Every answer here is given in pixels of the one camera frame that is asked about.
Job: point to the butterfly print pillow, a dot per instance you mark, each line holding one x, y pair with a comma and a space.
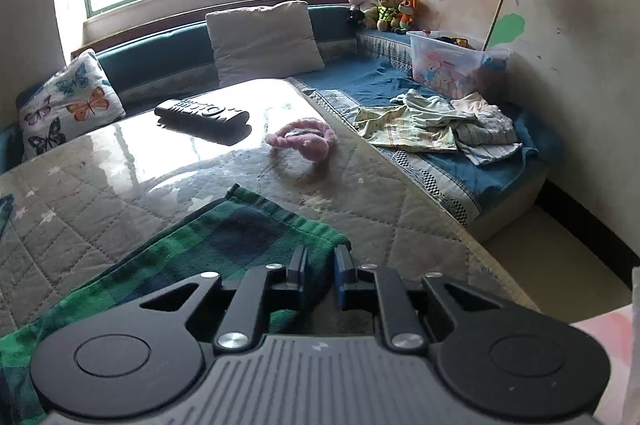
70, 105

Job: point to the pink fluffy headband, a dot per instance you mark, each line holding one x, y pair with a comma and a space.
279, 138

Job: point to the blue corner sofa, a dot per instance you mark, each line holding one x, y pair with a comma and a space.
150, 55

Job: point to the clear plastic storage box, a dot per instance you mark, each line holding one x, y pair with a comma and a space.
450, 65

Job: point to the pink patterned cloth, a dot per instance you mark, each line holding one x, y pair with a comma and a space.
610, 355

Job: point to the black remote control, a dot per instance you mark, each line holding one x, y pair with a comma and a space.
200, 112

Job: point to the blue blanket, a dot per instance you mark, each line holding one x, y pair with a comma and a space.
380, 77

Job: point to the pale green garment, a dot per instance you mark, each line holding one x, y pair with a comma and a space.
415, 120

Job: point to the green plaid pants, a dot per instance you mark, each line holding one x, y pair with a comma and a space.
200, 245

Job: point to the orange fox plush toy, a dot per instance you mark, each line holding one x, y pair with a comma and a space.
407, 10

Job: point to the cow plush toy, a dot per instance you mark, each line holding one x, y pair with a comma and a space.
361, 0

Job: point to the brown bear plush toy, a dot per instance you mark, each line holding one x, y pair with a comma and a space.
389, 10

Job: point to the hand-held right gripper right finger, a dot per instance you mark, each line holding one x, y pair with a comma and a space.
341, 275

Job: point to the white striped garment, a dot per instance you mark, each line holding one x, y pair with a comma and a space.
487, 130

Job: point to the plain beige pillow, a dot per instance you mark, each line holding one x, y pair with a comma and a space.
260, 40

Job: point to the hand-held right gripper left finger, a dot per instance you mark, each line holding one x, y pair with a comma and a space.
300, 270

